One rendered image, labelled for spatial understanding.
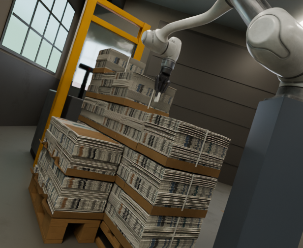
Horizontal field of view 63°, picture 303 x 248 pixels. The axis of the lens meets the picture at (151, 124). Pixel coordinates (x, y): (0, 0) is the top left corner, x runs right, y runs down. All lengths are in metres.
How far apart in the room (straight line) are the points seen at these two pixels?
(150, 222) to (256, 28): 0.91
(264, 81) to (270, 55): 5.27
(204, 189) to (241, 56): 4.93
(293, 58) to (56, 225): 1.33
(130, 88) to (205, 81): 4.19
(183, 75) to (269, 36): 4.87
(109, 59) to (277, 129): 1.60
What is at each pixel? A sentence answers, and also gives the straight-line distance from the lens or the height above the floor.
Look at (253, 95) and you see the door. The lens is 6.00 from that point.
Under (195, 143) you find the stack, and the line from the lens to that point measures 1.23.
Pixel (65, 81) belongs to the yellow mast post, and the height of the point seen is 0.91.
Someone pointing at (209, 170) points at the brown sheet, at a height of 0.63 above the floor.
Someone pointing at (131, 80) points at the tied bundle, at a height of 1.00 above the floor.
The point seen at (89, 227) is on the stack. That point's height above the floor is 0.10.
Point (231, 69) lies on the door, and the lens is 5.93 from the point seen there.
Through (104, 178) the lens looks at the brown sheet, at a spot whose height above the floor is 0.39.
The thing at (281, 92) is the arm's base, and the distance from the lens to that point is 1.05.
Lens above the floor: 0.77
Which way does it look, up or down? level
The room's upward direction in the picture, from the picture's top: 18 degrees clockwise
